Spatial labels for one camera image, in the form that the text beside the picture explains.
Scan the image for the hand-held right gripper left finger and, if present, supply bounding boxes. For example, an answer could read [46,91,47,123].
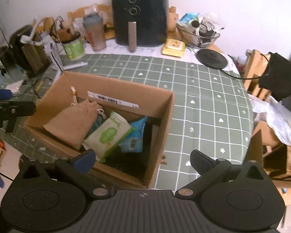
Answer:
[19,150,112,199]

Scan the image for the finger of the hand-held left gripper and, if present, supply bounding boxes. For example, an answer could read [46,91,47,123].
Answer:
[0,101,37,134]
[0,89,13,100]

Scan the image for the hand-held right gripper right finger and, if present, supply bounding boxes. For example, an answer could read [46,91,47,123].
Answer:
[175,150,268,199]

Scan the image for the green wet wipes pack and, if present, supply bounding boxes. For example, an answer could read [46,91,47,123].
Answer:
[83,112,136,163]

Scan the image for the teal mesh bath sponge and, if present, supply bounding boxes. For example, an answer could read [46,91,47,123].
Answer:
[87,115,107,137]

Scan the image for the tan burlap drawstring pouch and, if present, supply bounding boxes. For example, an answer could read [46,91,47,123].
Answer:
[43,99,105,151]

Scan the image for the blue face mask pack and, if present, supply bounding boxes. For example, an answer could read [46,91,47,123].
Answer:
[119,116,148,153]

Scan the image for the brown cardboard box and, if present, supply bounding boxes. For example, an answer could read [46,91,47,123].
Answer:
[23,71,175,190]

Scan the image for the white power bank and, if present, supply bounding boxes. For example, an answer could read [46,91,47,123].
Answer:
[6,80,23,95]

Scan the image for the green grid tablecloth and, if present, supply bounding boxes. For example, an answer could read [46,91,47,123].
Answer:
[0,52,255,190]

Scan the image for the green label canister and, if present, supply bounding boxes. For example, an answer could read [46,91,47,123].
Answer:
[62,37,86,61]

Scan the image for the brown paper bag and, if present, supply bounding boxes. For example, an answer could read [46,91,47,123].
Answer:
[252,121,291,182]

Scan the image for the white plastic bag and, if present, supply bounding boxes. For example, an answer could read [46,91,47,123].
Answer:
[249,95,291,153]

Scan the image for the black kettle base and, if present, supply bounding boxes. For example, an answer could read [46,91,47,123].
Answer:
[196,49,228,70]

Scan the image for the wooden chair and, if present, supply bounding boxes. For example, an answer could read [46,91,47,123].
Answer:
[242,49,282,100]

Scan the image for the white bottle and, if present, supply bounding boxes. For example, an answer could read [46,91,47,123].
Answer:
[236,55,247,68]

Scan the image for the yellow wet wipes pack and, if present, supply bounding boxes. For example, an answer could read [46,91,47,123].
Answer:
[162,38,187,58]

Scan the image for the glass bowl with clutter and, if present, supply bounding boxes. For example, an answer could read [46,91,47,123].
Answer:
[176,12,221,49]

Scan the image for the crumpled brown paper bags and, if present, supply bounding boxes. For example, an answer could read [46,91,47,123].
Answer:
[68,3,114,39]

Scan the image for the black air fryer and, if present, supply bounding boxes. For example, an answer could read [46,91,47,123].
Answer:
[112,0,169,52]

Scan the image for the black kettle base cable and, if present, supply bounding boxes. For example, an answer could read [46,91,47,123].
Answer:
[221,68,262,80]

